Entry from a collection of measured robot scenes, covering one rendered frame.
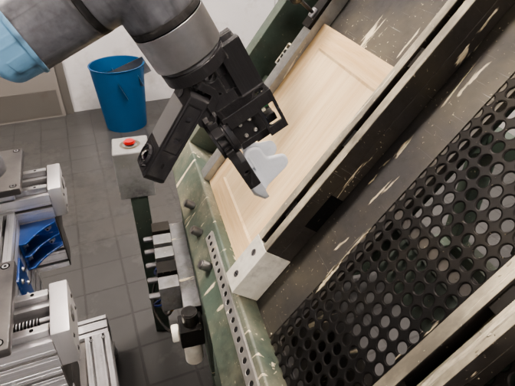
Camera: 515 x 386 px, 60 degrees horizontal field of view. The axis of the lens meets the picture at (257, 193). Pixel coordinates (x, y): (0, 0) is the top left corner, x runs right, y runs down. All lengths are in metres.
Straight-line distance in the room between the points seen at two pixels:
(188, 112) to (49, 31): 0.15
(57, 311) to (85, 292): 1.47
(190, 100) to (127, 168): 1.09
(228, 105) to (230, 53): 0.06
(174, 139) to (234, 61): 0.10
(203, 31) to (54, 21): 0.13
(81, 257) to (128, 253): 0.25
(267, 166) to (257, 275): 0.46
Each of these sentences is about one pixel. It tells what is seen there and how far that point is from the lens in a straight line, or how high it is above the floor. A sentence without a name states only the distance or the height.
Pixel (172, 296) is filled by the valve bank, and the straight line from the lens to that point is 1.26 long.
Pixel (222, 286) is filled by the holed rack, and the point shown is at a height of 0.89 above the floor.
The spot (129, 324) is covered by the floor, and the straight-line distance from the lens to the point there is 2.20.
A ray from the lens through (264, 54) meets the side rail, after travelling 1.52.
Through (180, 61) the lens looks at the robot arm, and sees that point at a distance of 0.44.
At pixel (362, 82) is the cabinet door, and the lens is 1.03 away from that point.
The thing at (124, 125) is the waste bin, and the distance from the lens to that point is 3.78.
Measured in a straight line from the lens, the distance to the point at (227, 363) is 0.97.
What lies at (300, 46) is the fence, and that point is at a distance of 1.29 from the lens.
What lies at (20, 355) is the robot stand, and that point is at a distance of 0.93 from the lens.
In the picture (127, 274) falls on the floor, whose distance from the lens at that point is 2.43.
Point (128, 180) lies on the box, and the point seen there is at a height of 0.83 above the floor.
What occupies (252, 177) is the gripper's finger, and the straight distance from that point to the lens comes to 0.52.
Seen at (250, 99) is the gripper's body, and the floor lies 1.46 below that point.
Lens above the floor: 1.64
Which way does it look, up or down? 34 degrees down
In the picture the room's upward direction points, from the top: straight up
